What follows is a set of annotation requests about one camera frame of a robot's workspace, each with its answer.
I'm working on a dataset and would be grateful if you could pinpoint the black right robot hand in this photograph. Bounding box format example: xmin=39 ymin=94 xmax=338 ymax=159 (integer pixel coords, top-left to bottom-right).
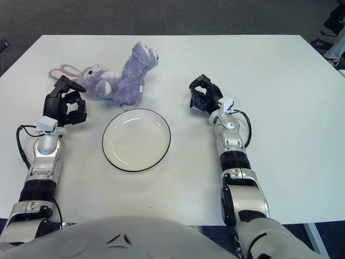
xmin=188 ymin=74 xmax=224 ymax=115

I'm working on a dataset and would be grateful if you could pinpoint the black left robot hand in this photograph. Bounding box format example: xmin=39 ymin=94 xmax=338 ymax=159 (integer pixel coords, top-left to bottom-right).
xmin=42 ymin=75 xmax=88 ymax=127

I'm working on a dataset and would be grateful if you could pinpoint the purple plush bunny doll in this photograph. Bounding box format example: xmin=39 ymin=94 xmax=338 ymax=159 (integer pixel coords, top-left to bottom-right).
xmin=48 ymin=41 xmax=160 ymax=109

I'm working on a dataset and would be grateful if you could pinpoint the white plate with black rim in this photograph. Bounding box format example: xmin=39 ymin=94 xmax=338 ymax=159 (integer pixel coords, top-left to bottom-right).
xmin=101 ymin=108 xmax=172 ymax=173

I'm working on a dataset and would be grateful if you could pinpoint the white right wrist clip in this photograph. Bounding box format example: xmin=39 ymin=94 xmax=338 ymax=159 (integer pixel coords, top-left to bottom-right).
xmin=217 ymin=96 xmax=235 ymax=115

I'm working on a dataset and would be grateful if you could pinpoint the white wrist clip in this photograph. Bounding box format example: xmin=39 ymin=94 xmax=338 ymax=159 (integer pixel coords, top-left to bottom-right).
xmin=217 ymin=96 xmax=235 ymax=115
xmin=37 ymin=116 xmax=59 ymax=134

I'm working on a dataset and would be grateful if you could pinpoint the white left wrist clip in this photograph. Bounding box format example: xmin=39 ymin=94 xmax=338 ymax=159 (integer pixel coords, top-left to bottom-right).
xmin=37 ymin=116 xmax=59 ymax=134

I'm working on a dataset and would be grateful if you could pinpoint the person leg in jeans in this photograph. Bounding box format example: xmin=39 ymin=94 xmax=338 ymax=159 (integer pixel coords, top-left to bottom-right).
xmin=323 ymin=34 xmax=345 ymax=67

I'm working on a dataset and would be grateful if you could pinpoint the black office chair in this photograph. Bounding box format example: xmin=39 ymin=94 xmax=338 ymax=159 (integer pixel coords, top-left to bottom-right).
xmin=311 ymin=4 xmax=345 ymax=50

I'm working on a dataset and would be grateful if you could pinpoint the silver robot torso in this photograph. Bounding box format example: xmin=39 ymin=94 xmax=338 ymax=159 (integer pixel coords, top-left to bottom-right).
xmin=0 ymin=215 xmax=243 ymax=259

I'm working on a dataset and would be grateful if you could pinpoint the white table leg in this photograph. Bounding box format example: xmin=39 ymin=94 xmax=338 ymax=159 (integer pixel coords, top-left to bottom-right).
xmin=303 ymin=222 xmax=333 ymax=256

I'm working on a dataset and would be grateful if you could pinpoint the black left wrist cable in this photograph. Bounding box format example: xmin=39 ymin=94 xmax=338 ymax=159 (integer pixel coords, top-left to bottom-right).
xmin=16 ymin=124 xmax=40 ymax=171

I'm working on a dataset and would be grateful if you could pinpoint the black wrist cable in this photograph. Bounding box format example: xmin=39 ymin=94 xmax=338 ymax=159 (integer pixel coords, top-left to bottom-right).
xmin=233 ymin=108 xmax=253 ymax=149
xmin=16 ymin=124 xmax=40 ymax=171

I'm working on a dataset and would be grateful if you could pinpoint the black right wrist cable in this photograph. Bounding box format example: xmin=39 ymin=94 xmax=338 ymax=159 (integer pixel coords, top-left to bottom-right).
xmin=233 ymin=108 xmax=253 ymax=149

